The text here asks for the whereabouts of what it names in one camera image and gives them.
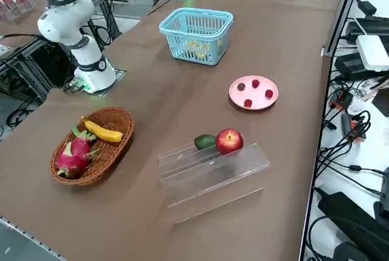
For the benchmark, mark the pink dragon fruit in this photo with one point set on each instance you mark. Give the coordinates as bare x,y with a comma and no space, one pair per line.
76,154

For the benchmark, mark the pink round plate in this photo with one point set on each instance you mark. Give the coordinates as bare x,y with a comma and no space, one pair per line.
256,94

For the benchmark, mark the orange black plug connector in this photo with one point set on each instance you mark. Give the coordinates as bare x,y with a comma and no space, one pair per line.
338,102
358,130

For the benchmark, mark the yellow banana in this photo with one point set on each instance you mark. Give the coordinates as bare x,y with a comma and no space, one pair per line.
103,133

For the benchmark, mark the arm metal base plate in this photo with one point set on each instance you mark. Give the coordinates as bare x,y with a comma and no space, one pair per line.
120,74

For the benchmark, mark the aluminium frame rail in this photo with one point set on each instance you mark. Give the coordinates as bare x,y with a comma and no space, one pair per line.
343,14
18,230

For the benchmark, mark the red apple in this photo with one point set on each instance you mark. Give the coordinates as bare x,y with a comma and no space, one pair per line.
229,140

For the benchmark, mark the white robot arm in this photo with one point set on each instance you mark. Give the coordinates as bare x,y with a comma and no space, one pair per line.
88,51

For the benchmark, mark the clear acrylic stepped stand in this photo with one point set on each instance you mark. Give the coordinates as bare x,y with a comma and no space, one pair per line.
212,200

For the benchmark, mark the brown wicker basket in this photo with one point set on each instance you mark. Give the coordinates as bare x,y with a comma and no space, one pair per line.
118,121

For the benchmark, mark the green avocado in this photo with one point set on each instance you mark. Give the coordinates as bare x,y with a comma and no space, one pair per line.
205,141

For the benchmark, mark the blue plastic basket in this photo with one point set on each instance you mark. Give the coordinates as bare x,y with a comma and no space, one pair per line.
194,58

